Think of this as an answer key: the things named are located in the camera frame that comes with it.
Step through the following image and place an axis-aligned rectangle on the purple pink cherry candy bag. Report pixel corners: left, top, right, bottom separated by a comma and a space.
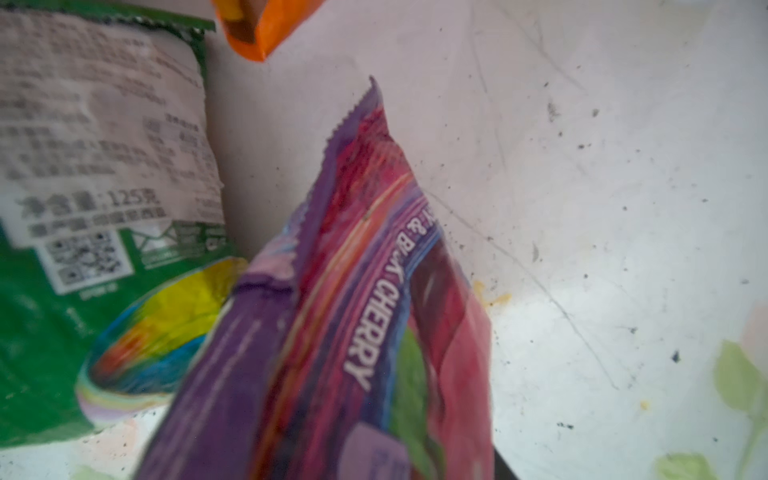
135, 84, 495, 479

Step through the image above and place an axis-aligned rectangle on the small green snack packet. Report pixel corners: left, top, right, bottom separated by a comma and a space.
1, 1, 245, 449

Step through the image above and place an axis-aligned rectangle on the orange red snack bag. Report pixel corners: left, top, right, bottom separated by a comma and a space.
212, 0, 325, 62

